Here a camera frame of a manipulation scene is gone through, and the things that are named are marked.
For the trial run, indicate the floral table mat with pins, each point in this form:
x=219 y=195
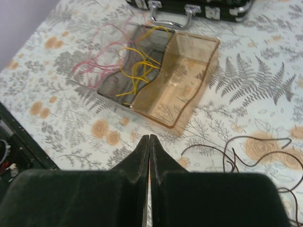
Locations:
x=249 y=118

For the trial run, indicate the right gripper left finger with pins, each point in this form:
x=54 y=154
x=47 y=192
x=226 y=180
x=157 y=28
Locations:
x=92 y=198

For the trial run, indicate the black poker chip case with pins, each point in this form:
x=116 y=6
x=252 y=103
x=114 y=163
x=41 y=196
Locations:
x=221 y=10

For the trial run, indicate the clear plastic organizer box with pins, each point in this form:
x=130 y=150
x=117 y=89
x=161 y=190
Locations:
x=159 y=73

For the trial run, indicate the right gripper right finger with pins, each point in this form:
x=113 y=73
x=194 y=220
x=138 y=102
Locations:
x=180 y=198

